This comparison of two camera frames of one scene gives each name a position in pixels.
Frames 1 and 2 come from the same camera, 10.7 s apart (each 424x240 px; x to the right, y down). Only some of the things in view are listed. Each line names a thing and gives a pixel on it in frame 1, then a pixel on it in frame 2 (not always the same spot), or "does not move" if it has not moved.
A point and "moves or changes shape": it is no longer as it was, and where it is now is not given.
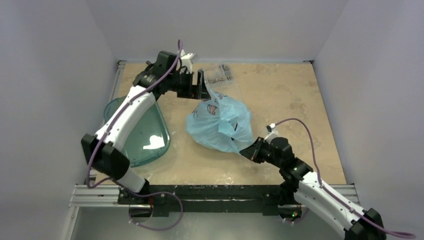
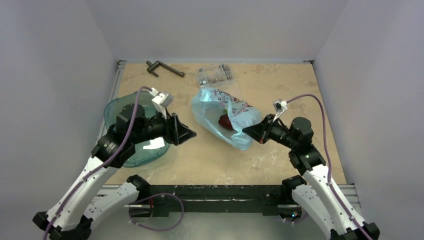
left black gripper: x=197 y=91 → x=175 y=132
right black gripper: x=255 y=151 → x=266 y=129
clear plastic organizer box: x=219 y=74 does not move
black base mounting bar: x=268 y=197 does not move
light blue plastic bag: x=222 y=124 moves or changes shape
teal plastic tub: x=150 y=140 does not move
